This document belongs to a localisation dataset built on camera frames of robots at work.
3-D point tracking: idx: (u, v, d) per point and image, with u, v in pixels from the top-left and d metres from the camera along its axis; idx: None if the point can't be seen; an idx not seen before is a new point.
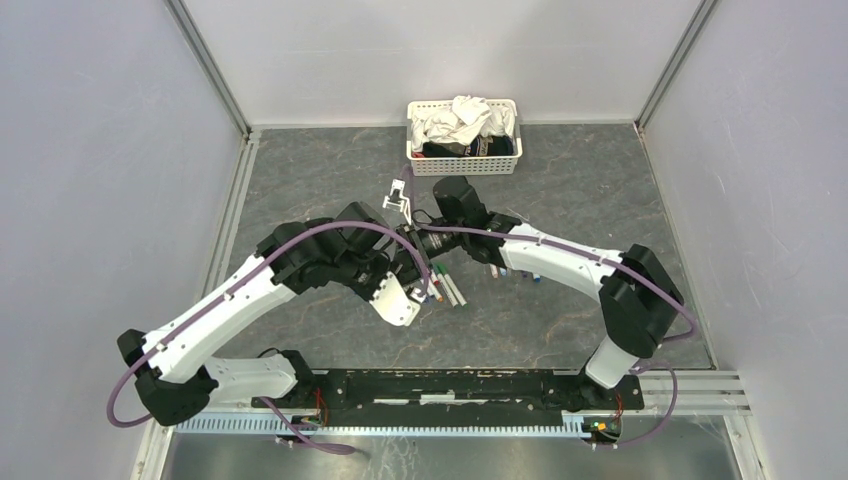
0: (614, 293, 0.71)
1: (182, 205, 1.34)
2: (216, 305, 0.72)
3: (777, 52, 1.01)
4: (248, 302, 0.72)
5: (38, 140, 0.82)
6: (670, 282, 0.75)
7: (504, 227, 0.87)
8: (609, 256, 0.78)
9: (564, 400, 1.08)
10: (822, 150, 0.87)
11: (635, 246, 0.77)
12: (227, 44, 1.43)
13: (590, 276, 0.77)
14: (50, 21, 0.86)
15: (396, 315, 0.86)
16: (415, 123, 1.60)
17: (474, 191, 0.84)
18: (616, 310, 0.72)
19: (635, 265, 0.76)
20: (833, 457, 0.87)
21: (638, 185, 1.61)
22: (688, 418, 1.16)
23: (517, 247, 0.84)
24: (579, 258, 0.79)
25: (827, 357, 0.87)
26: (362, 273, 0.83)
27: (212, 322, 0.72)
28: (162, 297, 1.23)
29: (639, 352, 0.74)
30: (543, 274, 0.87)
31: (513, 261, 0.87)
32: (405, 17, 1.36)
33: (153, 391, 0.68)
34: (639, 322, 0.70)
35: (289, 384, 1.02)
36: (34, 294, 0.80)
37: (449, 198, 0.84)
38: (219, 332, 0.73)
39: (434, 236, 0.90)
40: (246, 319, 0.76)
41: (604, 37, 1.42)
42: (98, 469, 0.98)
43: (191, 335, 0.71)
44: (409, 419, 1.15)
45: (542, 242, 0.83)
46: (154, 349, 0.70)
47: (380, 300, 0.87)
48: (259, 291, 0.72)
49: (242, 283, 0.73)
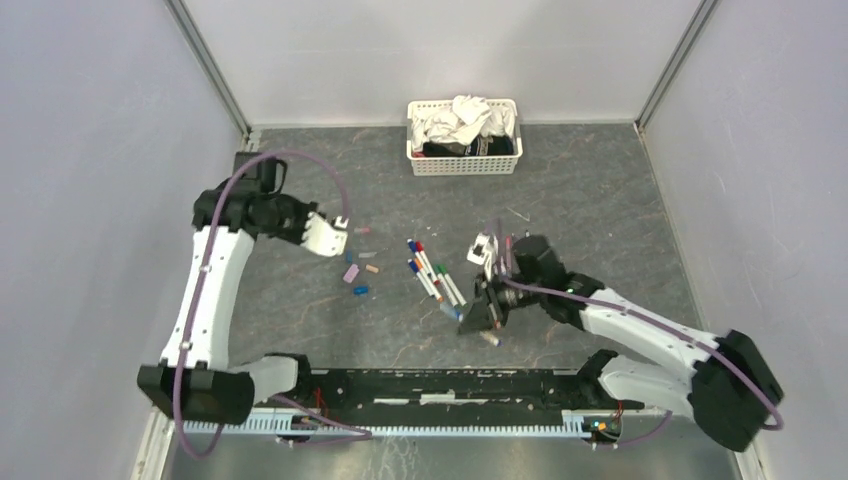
0: (705, 379, 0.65)
1: (182, 205, 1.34)
2: (202, 282, 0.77)
3: (777, 51, 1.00)
4: (226, 261, 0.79)
5: (38, 140, 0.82)
6: (772, 379, 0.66)
7: (585, 290, 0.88)
8: (702, 340, 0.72)
9: (564, 400, 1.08)
10: (822, 150, 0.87)
11: (734, 333, 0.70)
12: (227, 44, 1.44)
13: (679, 356, 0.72)
14: (50, 21, 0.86)
15: (329, 248, 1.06)
16: (415, 123, 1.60)
17: (552, 252, 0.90)
18: (705, 396, 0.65)
19: (732, 353, 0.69)
20: (834, 457, 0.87)
21: (638, 184, 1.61)
22: (688, 418, 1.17)
23: (600, 313, 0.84)
24: (670, 337, 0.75)
25: (828, 356, 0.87)
26: (289, 221, 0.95)
27: (209, 296, 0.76)
28: (162, 297, 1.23)
29: (728, 444, 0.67)
30: (625, 345, 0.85)
31: (594, 325, 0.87)
32: (405, 17, 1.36)
33: (216, 377, 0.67)
34: (729, 414, 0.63)
35: (295, 367, 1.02)
36: (34, 293, 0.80)
37: (527, 256, 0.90)
38: (222, 303, 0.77)
39: (509, 292, 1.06)
40: (231, 288, 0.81)
41: (604, 37, 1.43)
42: (97, 470, 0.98)
43: (205, 318, 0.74)
44: (409, 419, 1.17)
45: (627, 312, 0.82)
46: (183, 350, 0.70)
47: (310, 240, 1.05)
48: (228, 246, 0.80)
49: (209, 251, 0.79)
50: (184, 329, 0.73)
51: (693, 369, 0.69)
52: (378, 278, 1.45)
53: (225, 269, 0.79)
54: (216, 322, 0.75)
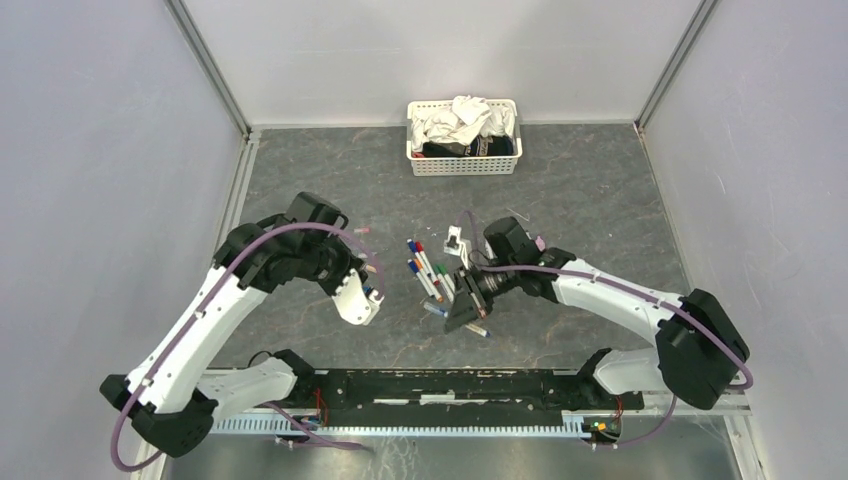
0: (672, 340, 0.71)
1: (182, 205, 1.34)
2: (190, 326, 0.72)
3: (777, 51, 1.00)
4: (222, 314, 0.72)
5: (38, 139, 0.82)
6: (735, 332, 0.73)
7: (555, 262, 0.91)
8: (667, 299, 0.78)
9: (564, 400, 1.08)
10: (823, 149, 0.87)
11: (696, 291, 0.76)
12: (227, 44, 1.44)
13: (647, 317, 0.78)
14: (50, 20, 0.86)
15: (353, 316, 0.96)
16: (415, 123, 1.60)
17: (519, 228, 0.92)
18: (674, 357, 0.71)
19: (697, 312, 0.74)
20: (834, 457, 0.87)
21: (638, 185, 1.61)
22: (688, 418, 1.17)
23: (571, 282, 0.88)
24: (637, 299, 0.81)
25: (828, 356, 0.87)
26: (324, 269, 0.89)
27: (190, 345, 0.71)
28: (162, 297, 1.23)
29: (697, 401, 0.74)
30: (599, 312, 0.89)
31: (567, 295, 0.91)
32: (405, 17, 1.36)
33: (155, 425, 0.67)
34: (699, 371, 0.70)
35: (291, 382, 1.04)
36: (33, 292, 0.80)
37: (496, 235, 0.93)
38: (201, 353, 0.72)
39: (490, 278, 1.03)
40: (225, 334, 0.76)
41: (604, 37, 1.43)
42: (97, 470, 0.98)
43: (174, 362, 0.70)
44: (408, 420, 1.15)
45: (596, 280, 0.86)
46: (140, 386, 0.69)
47: (341, 297, 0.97)
48: (231, 300, 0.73)
49: (210, 297, 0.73)
50: (154, 363, 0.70)
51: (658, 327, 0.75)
52: (378, 278, 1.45)
53: (215, 322, 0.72)
54: (187, 370, 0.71)
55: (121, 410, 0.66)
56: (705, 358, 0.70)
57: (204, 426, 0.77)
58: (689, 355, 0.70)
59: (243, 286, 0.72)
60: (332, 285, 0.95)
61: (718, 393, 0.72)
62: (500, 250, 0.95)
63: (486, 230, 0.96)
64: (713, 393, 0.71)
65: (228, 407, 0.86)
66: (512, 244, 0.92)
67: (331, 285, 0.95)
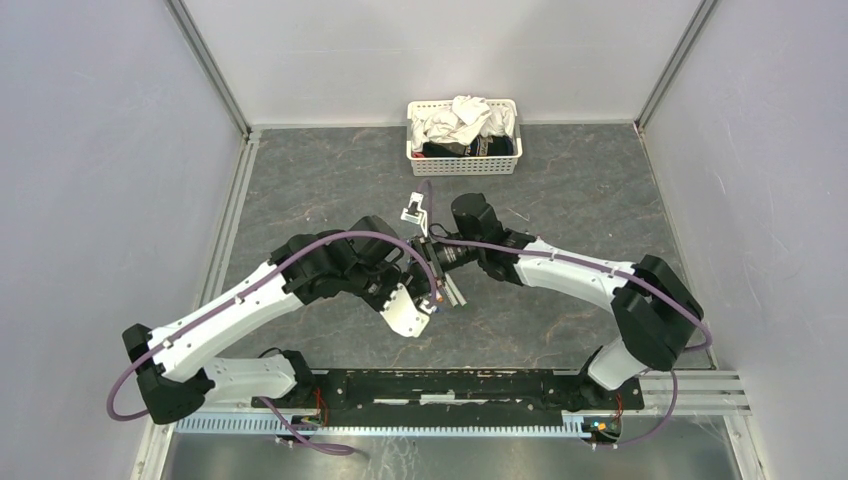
0: (627, 304, 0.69)
1: (182, 205, 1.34)
2: (225, 308, 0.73)
3: (777, 52, 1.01)
4: (258, 309, 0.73)
5: (38, 138, 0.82)
6: (686, 293, 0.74)
7: (518, 243, 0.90)
8: (621, 268, 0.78)
9: (564, 400, 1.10)
10: (823, 150, 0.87)
11: (647, 258, 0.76)
12: (228, 44, 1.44)
13: (602, 286, 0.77)
14: (50, 20, 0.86)
15: (405, 328, 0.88)
16: (415, 123, 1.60)
17: (492, 210, 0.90)
18: (630, 322, 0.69)
19: (649, 277, 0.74)
20: (833, 457, 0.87)
21: (637, 185, 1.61)
22: (688, 418, 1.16)
23: (531, 262, 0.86)
24: (591, 270, 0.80)
25: (827, 356, 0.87)
26: (373, 284, 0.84)
27: (218, 325, 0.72)
28: (163, 297, 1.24)
29: (658, 365, 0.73)
30: (561, 290, 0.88)
31: (529, 276, 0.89)
32: (405, 17, 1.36)
33: (153, 390, 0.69)
34: (655, 334, 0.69)
35: (289, 386, 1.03)
36: (33, 292, 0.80)
37: (467, 216, 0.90)
38: (224, 335, 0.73)
39: (449, 250, 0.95)
40: (252, 324, 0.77)
41: (604, 37, 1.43)
42: (97, 469, 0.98)
43: (198, 336, 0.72)
44: (408, 419, 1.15)
45: (555, 258, 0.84)
46: (160, 345, 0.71)
47: (389, 310, 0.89)
48: (271, 299, 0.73)
49: (254, 288, 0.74)
50: (180, 329, 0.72)
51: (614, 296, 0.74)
52: None
53: (248, 314, 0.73)
54: (206, 347, 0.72)
55: (134, 362, 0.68)
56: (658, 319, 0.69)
57: (195, 407, 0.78)
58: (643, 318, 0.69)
59: (286, 290, 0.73)
60: (381, 299, 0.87)
61: (676, 355, 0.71)
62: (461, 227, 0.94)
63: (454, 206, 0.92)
64: (670, 354, 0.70)
65: (222, 392, 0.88)
66: (484, 224, 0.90)
67: (382, 299, 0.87)
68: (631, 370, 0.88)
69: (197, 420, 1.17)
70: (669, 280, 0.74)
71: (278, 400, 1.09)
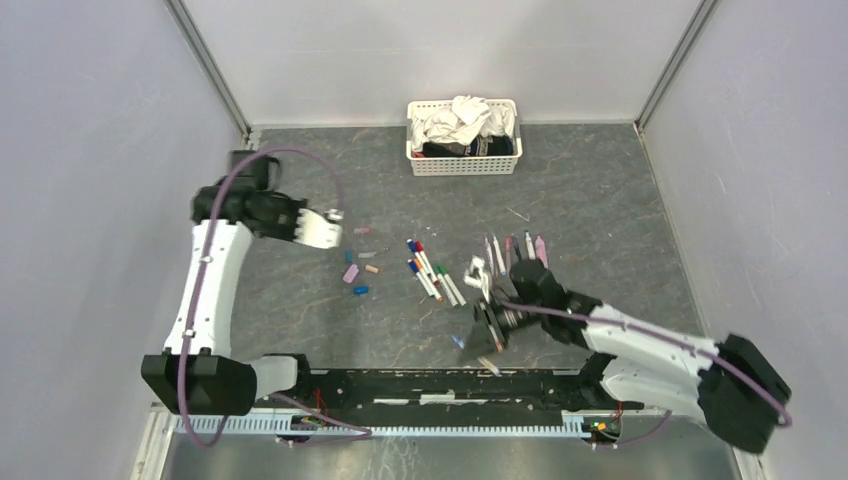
0: (712, 390, 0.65)
1: (182, 205, 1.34)
2: (202, 273, 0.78)
3: (776, 51, 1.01)
4: (227, 252, 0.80)
5: (37, 137, 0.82)
6: (772, 374, 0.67)
7: (584, 308, 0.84)
8: (702, 346, 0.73)
9: (564, 400, 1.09)
10: (823, 150, 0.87)
11: (732, 336, 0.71)
12: (228, 44, 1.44)
13: (686, 367, 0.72)
14: (49, 20, 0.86)
15: (322, 242, 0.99)
16: (415, 123, 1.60)
17: (551, 274, 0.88)
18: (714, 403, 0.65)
19: (733, 357, 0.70)
20: (834, 457, 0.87)
21: (638, 185, 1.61)
22: (688, 418, 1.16)
23: (601, 331, 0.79)
24: (675, 347, 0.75)
25: (827, 356, 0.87)
26: (282, 217, 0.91)
27: (212, 284, 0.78)
28: (163, 297, 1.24)
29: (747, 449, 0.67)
30: (629, 359, 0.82)
31: (594, 343, 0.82)
32: (405, 17, 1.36)
33: (218, 368, 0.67)
34: (750, 417, 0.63)
35: (294, 367, 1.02)
36: (33, 292, 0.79)
37: (526, 280, 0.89)
38: (224, 291, 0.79)
39: (509, 313, 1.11)
40: (234, 278, 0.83)
41: (604, 37, 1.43)
42: (96, 470, 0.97)
43: (208, 308, 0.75)
44: (409, 419, 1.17)
45: (627, 328, 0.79)
46: (185, 339, 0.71)
47: (304, 233, 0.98)
48: (228, 238, 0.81)
49: (209, 242, 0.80)
50: (188, 318, 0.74)
51: (699, 378, 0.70)
52: (378, 278, 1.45)
53: (225, 259, 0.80)
54: (219, 308, 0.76)
55: (181, 361, 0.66)
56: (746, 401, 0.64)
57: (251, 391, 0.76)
58: (725, 395, 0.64)
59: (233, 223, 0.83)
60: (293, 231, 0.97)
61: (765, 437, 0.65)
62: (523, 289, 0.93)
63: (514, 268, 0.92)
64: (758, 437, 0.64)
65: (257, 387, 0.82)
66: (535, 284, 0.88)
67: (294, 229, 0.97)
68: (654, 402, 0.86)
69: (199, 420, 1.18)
70: (759, 363, 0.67)
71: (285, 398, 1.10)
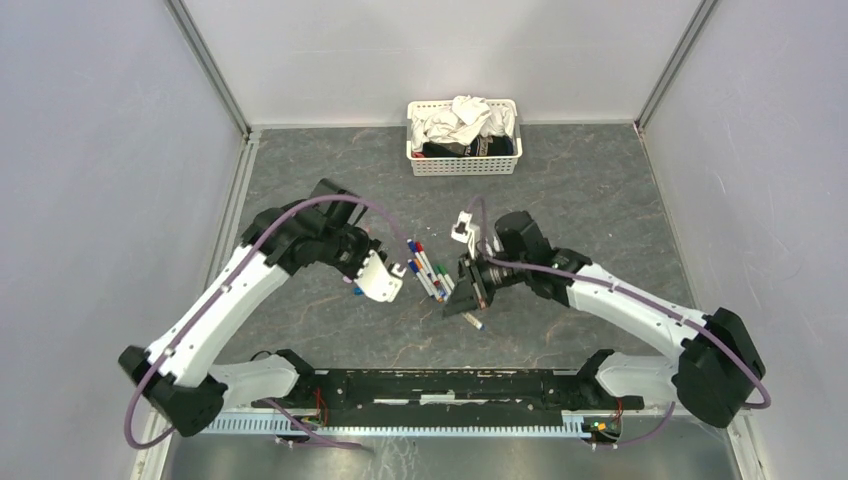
0: (695, 361, 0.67)
1: (182, 205, 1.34)
2: (216, 299, 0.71)
3: (777, 52, 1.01)
4: (248, 289, 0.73)
5: (37, 137, 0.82)
6: (753, 354, 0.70)
7: (573, 267, 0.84)
8: (691, 317, 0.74)
9: (564, 400, 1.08)
10: (823, 150, 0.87)
11: (721, 310, 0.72)
12: (228, 44, 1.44)
13: (670, 335, 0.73)
14: (49, 20, 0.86)
15: (378, 293, 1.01)
16: (415, 123, 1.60)
17: (536, 225, 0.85)
18: (694, 376, 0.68)
19: (720, 332, 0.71)
20: (834, 458, 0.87)
21: (638, 185, 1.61)
22: (688, 418, 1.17)
23: (588, 290, 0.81)
24: (660, 313, 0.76)
25: (827, 356, 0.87)
26: (344, 253, 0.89)
27: (217, 315, 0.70)
28: (163, 297, 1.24)
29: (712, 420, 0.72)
30: (611, 321, 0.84)
31: (578, 301, 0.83)
32: (405, 17, 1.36)
33: (173, 399, 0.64)
34: (721, 394, 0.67)
35: (294, 379, 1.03)
36: (33, 292, 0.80)
37: (509, 231, 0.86)
38: (224, 326, 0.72)
39: (495, 270, 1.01)
40: (245, 312, 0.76)
41: (604, 38, 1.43)
42: (96, 471, 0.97)
43: (196, 335, 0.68)
44: (410, 420, 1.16)
45: (614, 289, 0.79)
46: (162, 355, 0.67)
47: (364, 278, 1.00)
48: (258, 277, 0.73)
49: (237, 272, 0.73)
50: (176, 334, 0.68)
51: (681, 348, 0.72)
52: None
53: (242, 294, 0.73)
54: (209, 344, 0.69)
55: (142, 380, 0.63)
56: (727, 378, 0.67)
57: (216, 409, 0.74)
58: (707, 369, 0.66)
59: (272, 261, 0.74)
60: (354, 273, 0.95)
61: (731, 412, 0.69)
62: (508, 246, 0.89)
63: (502, 222, 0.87)
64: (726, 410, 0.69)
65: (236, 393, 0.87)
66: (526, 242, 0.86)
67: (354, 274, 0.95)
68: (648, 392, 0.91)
69: None
70: (743, 341, 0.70)
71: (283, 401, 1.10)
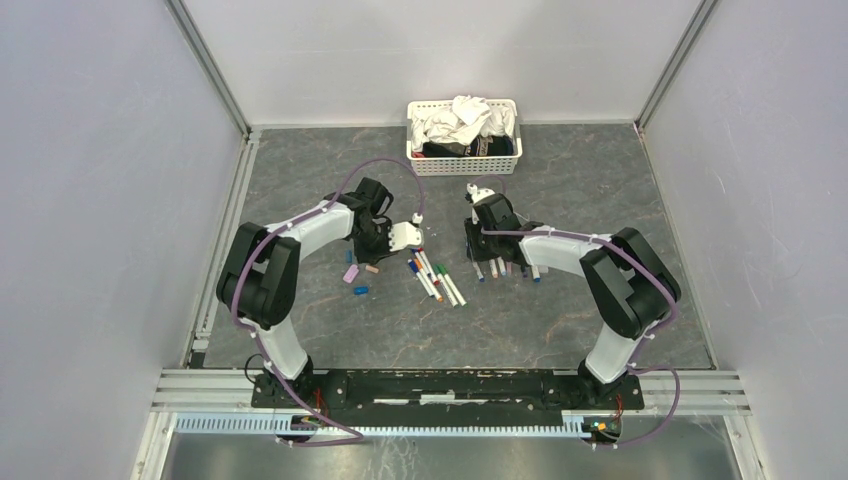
0: (592, 262, 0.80)
1: (182, 205, 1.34)
2: (316, 213, 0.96)
3: (776, 52, 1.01)
4: (339, 217, 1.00)
5: (37, 137, 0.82)
6: (660, 266, 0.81)
7: (528, 228, 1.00)
8: (599, 236, 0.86)
9: (564, 400, 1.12)
10: (823, 149, 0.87)
11: (626, 229, 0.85)
12: (228, 44, 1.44)
13: (579, 251, 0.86)
14: (50, 21, 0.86)
15: (414, 240, 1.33)
16: (415, 123, 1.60)
17: (503, 200, 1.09)
18: (595, 278, 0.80)
19: (627, 247, 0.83)
20: (834, 457, 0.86)
21: (637, 185, 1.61)
22: (688, 418, 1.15)
23: (532, 240, 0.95)
24: (576, 241, 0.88)
25: (827, 356, 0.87)
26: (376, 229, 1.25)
27: (317, 222, 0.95)
28: (163, 296, 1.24)
29: (627, 331, 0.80)
30: (555, 266, 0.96)
31: (529, 251, 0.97)
32: (406, 17, 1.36)
33: (288, 257, 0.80)
34: (618, 292, 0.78)
35: (303, 363, 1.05)
36: (32, 292, 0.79)
37: (482, 206, 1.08)
38: (317, 233, 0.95)
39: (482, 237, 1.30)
40: (325, 235, 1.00)
41: (606, 37, 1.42)
42: (97, 470, 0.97)
43: (306, 226, 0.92)
44: (409, 419, 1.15)
45: (552, 235, 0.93)
46: (283, 227, 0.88)
47: (396, 241, 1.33)
48: (344, 212, 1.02)
49: (331, 204, 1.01)
50: (295, 219, 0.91)
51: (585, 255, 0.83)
52: (378, 278, 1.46)
53: (335, 217, 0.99)
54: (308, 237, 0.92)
55: (270, 236, 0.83)
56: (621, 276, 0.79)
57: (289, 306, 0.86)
58: (603, 268, 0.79)
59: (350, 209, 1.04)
60: (386, 243, 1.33)
61: (643, 319, 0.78)
62: (483, 222, 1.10)
63: (477, 202, 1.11)
64: (634, 315, 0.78)
65: (279, 334, 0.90)
66: (494, 214, 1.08)
67: (387, 242, 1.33)
68: (621, 358, 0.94)
69: (198, 420, 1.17)
70: (644, 250, 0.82)
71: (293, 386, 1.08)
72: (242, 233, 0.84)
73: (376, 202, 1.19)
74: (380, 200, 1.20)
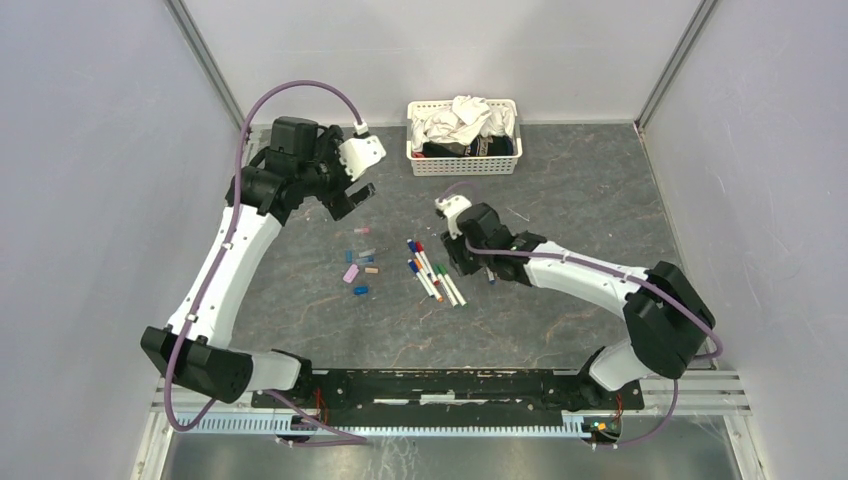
0: (639, 310, 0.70)
1: (183, 205, 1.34)
2: (221, 258, 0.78)
3: (776, 52, 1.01)
4: (248, 242, 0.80)
5: (38, 136, 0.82)
6: (699, 301, 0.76)
7: (527, 245, 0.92)
8: (634, 274, 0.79)
9: (564, 400, 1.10)
10: (822, 149, 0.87)
11: (662, 263, 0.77)
12: (228, 44, 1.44)
13: (615, 292, 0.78)
14: (49, 21, 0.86)
15: (370, 155, 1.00)
16: (415, 123, 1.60)
17: (491, 213, 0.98)
18: (643, 326, 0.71)
19: (664, 284, 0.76)
20: (834, 459, 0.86)
21: (638, 185, 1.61)
22: (688, 418, 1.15)
23: (542, 264, 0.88)
24: (607, 276, 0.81)
25: (828, 357, 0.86)
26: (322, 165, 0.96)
27: (227, 273, 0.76)
28: (163, 296, 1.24)
29: (667, 371, 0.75)
30: (568, 291, 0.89)
31: (536, 276, 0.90)
32: (405, 17, 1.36)
33: (213, 356, 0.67)
34: (666, 338, 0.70)
35: (293, 375, 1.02)
36: (32, 290, 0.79)
37: (469, 221, 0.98)
38: (238, 278, 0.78)
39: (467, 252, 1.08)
40: (252, 265, 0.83)
41: (605, 37, 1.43)
42: (97, 471, 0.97)
43: (216, 296, 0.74)
44: (409, 419, 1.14)
45: (566, 260, 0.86)
46: (186, 323, 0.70)
47: (352, 164, 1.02)
48: (255, 230, 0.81)
49: (234, 230, 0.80)
50: (194, 301, 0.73)
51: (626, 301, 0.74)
52: (378, 278, 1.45)
53: (243, 249, 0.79)
54: (226, 299, 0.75)
55: (175, 348, 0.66)
56: (670, 329, 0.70)
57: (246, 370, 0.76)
58: (653, 318, 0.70)
59: (261, 212, 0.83)
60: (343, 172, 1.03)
61: (686, 360, 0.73)
62: (473, 239, 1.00)
63: (461, 217, 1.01)
64: (681, 358, 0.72)
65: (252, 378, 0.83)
66: (485, 229, 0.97)
67: (344, 175, 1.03)
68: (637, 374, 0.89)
69: None
70: (685, 287, 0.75)
71: (287, 392, 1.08)
72: (148, 350, 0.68)
73: (302, 155, 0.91)
74: (308, 140, 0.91)
